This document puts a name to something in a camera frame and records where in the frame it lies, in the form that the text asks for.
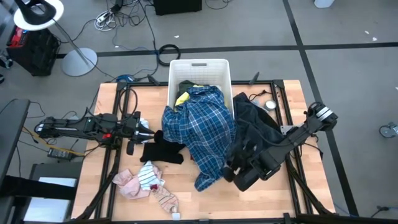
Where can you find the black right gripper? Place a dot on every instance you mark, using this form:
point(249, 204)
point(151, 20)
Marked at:
point(237, 158)

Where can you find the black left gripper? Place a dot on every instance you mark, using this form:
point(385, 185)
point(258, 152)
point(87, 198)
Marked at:
point(136, 130)

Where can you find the white light-blue sock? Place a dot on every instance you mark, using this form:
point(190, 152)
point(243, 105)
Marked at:
point(144, 124)

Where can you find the black garment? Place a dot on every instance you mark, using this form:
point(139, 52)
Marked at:
point(161, 154)

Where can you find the dark navy jacket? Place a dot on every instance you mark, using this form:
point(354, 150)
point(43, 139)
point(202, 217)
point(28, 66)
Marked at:
point(252, 118)

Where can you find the blue plaid flannel shirt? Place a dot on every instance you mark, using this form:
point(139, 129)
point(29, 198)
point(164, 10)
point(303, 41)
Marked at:
point(202, 130)

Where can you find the yellow shirt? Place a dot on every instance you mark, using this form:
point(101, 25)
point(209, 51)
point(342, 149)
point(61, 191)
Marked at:
point(183, 99)

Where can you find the dark green sweater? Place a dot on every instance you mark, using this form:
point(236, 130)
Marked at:
point(186, 85)

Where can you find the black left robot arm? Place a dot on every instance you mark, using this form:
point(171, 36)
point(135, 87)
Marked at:
point(68, 129)

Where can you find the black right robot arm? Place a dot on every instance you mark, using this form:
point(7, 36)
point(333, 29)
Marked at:
point(298, 133)

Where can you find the white striped maroon-toe sock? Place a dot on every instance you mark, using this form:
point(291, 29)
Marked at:
point(149, 175)

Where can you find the dusty pink garment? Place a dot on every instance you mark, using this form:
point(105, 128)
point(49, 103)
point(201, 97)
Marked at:
point(127, 186)

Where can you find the metal mounting plate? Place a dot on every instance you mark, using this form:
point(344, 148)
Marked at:
point(286, 129)

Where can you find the round metal tin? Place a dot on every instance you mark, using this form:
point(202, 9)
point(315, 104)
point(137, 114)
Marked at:
point(270, 105)

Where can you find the white plastic laundry basket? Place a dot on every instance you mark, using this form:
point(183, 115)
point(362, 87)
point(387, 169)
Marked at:
point(202, 73)

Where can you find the black power brick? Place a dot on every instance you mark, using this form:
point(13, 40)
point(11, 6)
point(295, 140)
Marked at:
point(60, 154)

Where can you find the white floor stand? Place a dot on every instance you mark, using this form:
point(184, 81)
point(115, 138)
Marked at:
point(79, 62)

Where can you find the black beam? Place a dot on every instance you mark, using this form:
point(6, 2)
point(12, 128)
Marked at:
point(37, 188)

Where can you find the grey cabinet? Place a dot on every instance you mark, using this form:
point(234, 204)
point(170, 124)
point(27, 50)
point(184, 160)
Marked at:
point(49, 214)

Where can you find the black box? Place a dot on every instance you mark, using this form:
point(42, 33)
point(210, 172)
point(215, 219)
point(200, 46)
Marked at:
point(177, 7)

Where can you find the black desk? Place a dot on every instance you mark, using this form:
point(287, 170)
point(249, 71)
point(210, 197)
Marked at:
point(12, 130)

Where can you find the black equipment crate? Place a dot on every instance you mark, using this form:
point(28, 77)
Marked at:
point(37, 56)

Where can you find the grey caster wheel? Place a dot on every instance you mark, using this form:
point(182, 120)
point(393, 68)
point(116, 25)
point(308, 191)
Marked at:
point(388, 130)

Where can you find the red box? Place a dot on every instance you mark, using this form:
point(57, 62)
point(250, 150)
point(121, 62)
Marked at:
point(17, 35)

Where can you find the black looped device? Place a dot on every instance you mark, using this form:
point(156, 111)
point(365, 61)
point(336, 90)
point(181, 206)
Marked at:
point(28, 15)

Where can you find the white floor object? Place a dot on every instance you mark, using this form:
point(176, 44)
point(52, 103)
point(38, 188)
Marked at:
point(323, 3)

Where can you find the black aluminium table frame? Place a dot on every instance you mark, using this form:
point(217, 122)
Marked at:
point(242, 82)

